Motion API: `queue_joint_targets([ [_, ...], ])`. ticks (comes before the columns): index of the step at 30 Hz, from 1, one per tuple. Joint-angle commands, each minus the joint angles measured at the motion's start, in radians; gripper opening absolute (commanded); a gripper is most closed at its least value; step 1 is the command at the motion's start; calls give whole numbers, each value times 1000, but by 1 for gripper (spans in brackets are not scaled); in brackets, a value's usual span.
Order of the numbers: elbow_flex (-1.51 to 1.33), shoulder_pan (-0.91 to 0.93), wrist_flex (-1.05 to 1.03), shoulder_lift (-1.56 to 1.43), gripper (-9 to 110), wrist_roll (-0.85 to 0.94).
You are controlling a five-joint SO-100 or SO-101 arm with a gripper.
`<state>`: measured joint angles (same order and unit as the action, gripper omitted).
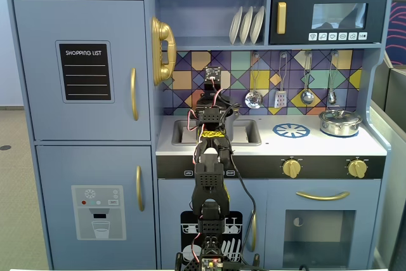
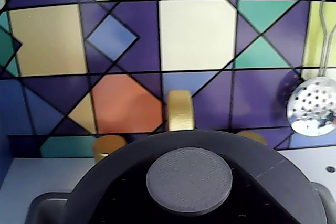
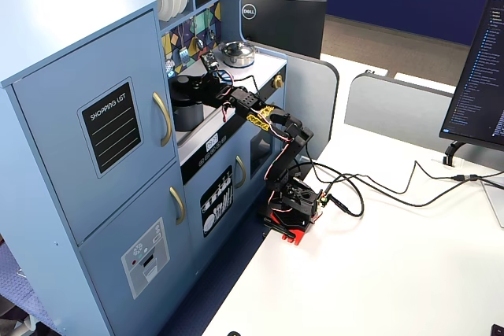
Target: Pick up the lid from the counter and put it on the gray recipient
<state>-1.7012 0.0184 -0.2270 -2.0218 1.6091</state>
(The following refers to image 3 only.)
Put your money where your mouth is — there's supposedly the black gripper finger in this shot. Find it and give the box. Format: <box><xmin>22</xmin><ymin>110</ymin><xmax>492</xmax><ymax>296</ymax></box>
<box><xmin>191</xmin><ymin>71</ymin><xmax>224</xmax><ymax>87</ymax></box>
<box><xmin>198</xmin><ymin>82</ymin><xmax>232</xmax><ymax>99</ymax></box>

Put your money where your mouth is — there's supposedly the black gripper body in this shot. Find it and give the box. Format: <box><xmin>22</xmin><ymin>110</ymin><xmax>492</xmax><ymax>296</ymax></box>
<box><xmin>215</xmin><ymin>84</ymin><xmax>264</xmax><ymax>116</ymax></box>

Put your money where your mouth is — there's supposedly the dark gray pot lid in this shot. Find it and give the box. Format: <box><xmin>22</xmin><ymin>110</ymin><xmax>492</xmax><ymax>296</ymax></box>
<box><xmin>169</xmin><ymin>74</ymin><xmax>203</xmax><ymax>98</ymax></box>

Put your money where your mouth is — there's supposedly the black robot arm red base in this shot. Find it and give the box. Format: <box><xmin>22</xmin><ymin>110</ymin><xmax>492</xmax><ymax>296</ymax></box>
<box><xmin>258</xmin><ymin>102</ymin><xmax>326</xmax><ymax>246</ymax></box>

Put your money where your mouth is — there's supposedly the gray recipient pot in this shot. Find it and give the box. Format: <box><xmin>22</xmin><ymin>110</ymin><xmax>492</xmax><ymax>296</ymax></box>
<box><xmin>171</xmin><ymin>94</ymin><xmax>206</xmax><ymax>132</ymax></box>

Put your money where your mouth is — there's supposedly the silver pot with lid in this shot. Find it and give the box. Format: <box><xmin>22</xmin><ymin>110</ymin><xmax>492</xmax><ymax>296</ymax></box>
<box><xmin>218</xmin><ymin>40</ymin><xmax>258</xmax><ymax>69</ymax></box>

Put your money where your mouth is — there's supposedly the colorful utensil backsplash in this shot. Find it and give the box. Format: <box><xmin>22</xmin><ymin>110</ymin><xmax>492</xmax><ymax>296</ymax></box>
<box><xmin>160</xmin><ymin>1</ymin><xmax>223</xmax><ymax>77</ymax></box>

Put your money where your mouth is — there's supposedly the oven door with window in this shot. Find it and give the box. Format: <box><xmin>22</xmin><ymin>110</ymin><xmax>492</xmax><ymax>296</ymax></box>
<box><xmin>248</xmin><ymin>125</ymin><xmax>279</xmax><ymax>182</ymax></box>

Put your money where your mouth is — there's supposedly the black oven control panel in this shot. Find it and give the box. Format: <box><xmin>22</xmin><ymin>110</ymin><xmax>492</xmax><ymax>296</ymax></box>
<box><xmin>180</xmin><ymin>113</ymin><xmax>255</xmax><ymax>186</ymax></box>

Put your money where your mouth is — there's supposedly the tall gray desk divider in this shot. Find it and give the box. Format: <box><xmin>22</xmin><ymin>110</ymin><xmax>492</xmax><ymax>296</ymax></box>
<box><xmin>255</xmin><ymin>46</ymin><xmax>341</xmax><ymax>164</ymax></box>

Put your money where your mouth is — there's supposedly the black Dell monitor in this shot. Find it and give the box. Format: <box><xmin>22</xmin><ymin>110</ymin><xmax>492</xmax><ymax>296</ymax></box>
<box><xmin>239</xmin><ymin>0</ymin><xmax>328</xmax><ymax>61</ymax></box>

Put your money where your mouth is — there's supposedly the black white dish rack sticker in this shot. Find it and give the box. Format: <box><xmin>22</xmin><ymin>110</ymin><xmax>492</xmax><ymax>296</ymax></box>
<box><xmin>199</xmin><ymin>165</ymin><xmax>235</xmax><ymax>238</ymax></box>

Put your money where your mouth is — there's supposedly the black shopping list board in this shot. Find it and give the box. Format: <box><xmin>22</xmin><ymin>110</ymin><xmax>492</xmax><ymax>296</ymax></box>
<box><xmin>77</xmin><ymin>78</ymin><xmax>144</xmax><ymax>179</ymax></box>

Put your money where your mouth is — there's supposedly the black table clamp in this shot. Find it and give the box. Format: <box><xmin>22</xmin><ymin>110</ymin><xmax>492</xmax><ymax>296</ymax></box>
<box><xmin>262</xmin><ymin>221</ymin><xmax>297</xmax><ymax>241</ymax></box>

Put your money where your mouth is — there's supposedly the blue dishwasher door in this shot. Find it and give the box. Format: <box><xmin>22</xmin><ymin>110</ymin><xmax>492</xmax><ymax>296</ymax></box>
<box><xmin>183</xmin><ymin>141</ymin><xmax>255</xmax><ymax>274</ymax></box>

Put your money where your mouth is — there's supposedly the low gray desk divider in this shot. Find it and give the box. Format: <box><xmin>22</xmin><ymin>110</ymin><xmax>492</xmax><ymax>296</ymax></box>
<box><xmin>344</xmin><ymin>72</ymin><xmax>454</xmax><ymax>153</ymax></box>

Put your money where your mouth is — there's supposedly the blue wooden toy kitchen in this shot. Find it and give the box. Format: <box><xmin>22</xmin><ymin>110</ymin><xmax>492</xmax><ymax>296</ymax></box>
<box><xmin>0</xmin><ymin>0</ymin><xmax>288</xmax><ymax>336</ymax></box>

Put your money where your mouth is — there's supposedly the large blue fridge door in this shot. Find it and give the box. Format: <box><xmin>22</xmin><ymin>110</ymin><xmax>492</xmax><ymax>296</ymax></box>
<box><xmin>10</xmin><ymin>10</ymin><xmax>177</xmax><ymax>246</ymax></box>

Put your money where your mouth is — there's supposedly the gray ice dispenser sticker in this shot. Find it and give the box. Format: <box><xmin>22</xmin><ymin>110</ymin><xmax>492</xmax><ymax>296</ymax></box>
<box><xmin>120</xmin><ymin>216</ymin><xmax>171</xmax><ymax>300</ymax></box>

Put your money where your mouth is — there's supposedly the blue freezer door with dispenser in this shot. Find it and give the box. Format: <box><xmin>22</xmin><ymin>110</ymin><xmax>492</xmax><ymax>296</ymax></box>
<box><xmin>78</xmin><ymin>162</ymin><xmax>194</xmax><ymax>336</ymax></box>

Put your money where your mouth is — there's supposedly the monitor showing dark screen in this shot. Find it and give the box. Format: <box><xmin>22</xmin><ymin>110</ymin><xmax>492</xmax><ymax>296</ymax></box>
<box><xmin>439</xmin><ymin>0</ymin><xmax>504</xmax><ymax>152</ymax></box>

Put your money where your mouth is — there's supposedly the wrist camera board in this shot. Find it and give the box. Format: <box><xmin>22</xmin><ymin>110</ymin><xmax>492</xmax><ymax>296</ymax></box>
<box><xmin>199</xmin><ymin>51</ymin><xmax>221</xmax><ymax>74</ymax></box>

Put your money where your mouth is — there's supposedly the black camera cable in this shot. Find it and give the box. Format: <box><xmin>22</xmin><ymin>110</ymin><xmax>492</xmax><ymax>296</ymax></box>
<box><xmin>218</xmin><ymin>69</ymin><xmax>265</xmax><ymax>107</ymax></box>

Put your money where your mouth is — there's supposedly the long gold fridge handle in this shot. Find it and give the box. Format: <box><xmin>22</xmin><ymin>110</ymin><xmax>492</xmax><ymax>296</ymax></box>
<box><xmin>152</xmin><ymin>91</ymin><xmax>173</xmax><ymax>148</ymax></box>

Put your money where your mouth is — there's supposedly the gold dishwasher door handle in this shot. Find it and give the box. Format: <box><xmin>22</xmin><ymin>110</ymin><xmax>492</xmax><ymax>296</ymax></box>
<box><xmin>235</xmin><ymin>155</ymin><xmax>247</xmax><ymax>189</ymax></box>

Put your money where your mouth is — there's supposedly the short gold freezer handle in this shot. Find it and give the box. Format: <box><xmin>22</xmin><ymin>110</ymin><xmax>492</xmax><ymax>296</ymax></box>
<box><xmin>169</xmin><ymin>186</ymin><xmax>186</xmax><ymax>226</ymax></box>

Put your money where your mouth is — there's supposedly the black looped power cable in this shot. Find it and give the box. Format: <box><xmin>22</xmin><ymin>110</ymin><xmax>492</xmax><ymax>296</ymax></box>
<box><xmin>302</xmin><ymin>146</ymin><xmax>365</xmax><ymax>218</ymax></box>

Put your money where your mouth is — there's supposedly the black monitor mount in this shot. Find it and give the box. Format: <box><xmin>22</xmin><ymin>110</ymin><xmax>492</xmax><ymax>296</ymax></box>
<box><xmin>443</xmin><ymin>141</ymin><xmax>469</xmax><ymax>167</ymax></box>

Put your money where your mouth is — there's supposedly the long black cable with adapter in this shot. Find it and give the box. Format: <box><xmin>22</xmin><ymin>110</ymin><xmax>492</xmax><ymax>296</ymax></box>
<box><xmin>314</xmin><ymin>160</ymin><xmax>504</xmax><ymax>208</ymax></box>

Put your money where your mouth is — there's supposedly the silver monitor base plate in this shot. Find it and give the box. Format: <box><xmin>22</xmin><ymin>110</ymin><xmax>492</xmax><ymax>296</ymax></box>
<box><xmin>480</xmin><ymin>178</ymin><xmax>504</xmax><ymax>229</ymax></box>

